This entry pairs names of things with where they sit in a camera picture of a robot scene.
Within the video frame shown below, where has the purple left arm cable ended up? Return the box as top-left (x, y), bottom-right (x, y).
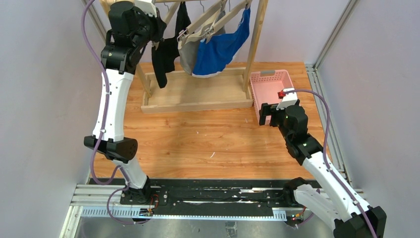
top-left (81, 0), bottom-right (155, 226)

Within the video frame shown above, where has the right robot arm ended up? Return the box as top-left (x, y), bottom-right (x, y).
top-left (259, 102), bottom-right (387, 238)

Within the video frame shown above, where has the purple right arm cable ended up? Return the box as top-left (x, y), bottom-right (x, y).
top-left (288, 88), bottom-right (378, 238)

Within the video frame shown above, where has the blue underwear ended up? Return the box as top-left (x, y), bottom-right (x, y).
top-left (192, 8), bottom-right (251, 78)

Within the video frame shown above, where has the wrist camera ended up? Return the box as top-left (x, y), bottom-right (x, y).
top-left (134, 0), bottom-right (158, 17)
top-left (276, 88), bottom-right (298, 111)

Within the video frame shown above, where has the beige clip hanger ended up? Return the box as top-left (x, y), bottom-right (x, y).
top-left (152, 1), bottom-right (182, 50)
top-left (205, 0), bottom-right (252, 43)
top-left (177, 0), bottom-right (227, 46)

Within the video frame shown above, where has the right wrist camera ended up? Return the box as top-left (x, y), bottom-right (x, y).
top-left (276, 88), bottom-right (298, 111)

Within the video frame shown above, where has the grey aluminium frame rail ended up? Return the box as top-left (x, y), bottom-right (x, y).
top-left (305, 0), bottom-right (359, 184)

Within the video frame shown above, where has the pink perforated plastic basket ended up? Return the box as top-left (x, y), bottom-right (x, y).
top-left (250, 69), bottom-right (294, 125)

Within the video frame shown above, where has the black underwear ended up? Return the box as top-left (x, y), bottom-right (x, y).
top-left (151, 1), bottom-right (191, 88)

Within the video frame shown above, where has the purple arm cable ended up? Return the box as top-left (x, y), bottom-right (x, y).
top-left (81, 0), bottom-right (155, 226)
top-left (288, 88), bottom-right (378, 238)

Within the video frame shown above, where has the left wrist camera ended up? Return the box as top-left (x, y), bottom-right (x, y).
top-left (134, 0), bottom-right (158, 17)

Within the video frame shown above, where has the wooden clothes rack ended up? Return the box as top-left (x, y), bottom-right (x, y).
top-left (101, 0), bottom-right (267, 113)

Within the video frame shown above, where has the grey underwear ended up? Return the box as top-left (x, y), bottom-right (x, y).
top-left (178, 10), bottom-right (225, 75)

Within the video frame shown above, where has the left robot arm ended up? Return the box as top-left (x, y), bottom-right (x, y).
top-left (84, 0), bottom-right (166, 204)

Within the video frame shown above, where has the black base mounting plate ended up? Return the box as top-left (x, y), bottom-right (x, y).
top-left (88, 178), bottom-right (307, 220)

